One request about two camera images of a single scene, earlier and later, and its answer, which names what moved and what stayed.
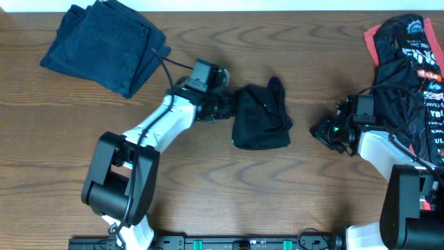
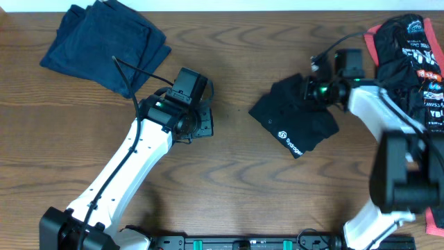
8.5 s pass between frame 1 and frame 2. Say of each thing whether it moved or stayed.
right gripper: moved
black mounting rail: stayed
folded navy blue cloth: stayed
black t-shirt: moved
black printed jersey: stayed
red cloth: stayed
